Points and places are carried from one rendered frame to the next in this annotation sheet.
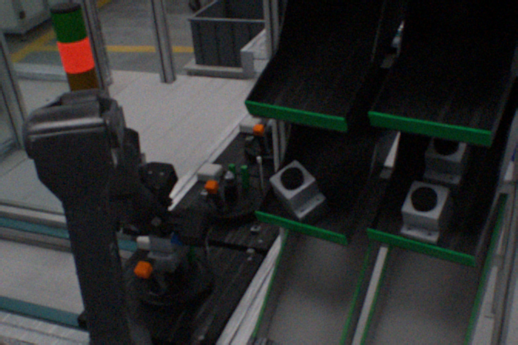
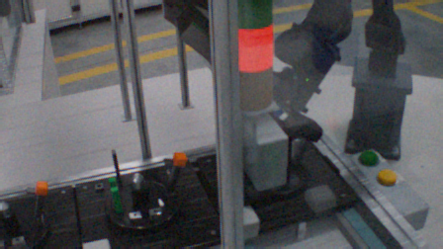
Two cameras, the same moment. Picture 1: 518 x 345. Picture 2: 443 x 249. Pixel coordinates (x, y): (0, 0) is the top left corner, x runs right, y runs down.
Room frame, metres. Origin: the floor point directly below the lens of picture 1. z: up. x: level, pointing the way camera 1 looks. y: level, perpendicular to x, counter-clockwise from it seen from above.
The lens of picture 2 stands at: (1.37, 0.65, 1.54)
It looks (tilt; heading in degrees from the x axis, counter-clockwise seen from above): 32 degrees down; 230
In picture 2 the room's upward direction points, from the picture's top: 3 degrees counter-clockwise
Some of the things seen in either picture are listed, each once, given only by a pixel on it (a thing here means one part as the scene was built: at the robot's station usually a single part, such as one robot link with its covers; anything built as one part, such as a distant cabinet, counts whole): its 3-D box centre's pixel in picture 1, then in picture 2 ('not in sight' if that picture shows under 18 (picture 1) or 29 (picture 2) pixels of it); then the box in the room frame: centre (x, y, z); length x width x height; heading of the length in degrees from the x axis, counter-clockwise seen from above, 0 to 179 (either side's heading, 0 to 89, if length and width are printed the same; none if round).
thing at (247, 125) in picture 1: (272, 134); (8, 218); (1.28, -0.04, 1.01); 0.24 x 0.24 x 0.13; 66
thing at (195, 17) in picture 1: (265, 31); not in sight; (2.95, -0.09, 0.73); 0.62 x 0.42 x 0.23; 66
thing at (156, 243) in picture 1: (169, 239); not in sight; (0.84, 0.16, 1.06); 0.08 x 0.04 x 0.07; 157
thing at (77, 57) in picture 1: (75, 53); not in sight; (1.01, 0.29, 1.33); 0.05 x 0.05 x 0.05
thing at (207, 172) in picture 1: (230, 188); (139, 191); (1.06, 0.06, 1.01); 0.24 x 0.24 x 0.13; 66
